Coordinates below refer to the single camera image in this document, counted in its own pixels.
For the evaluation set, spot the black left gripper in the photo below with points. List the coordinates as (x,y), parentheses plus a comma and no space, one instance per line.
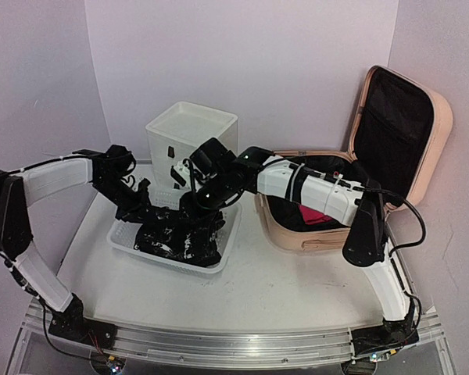
(138,208)

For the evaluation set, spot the white tall plastic bin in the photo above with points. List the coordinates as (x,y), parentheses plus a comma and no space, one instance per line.
(177,132)

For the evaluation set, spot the black clothes stack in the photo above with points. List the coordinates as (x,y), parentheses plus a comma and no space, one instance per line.
(190,243)

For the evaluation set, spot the white perforated plastic basket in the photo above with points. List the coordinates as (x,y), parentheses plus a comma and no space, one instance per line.
(121,236)

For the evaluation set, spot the red garment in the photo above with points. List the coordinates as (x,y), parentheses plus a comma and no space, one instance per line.
(313,217)

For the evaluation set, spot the beige hard-shell suitcase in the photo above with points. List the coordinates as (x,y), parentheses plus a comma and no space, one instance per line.
(398,133)

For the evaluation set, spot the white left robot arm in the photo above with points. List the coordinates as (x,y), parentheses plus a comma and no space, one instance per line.
(20,191)

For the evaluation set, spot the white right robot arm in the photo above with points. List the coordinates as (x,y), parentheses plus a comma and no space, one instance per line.
(359,207)

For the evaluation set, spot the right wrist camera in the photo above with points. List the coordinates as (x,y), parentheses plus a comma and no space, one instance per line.
(180,173)

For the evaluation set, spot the aluminium front rail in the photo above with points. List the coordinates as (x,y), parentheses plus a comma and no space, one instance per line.
(252,351)

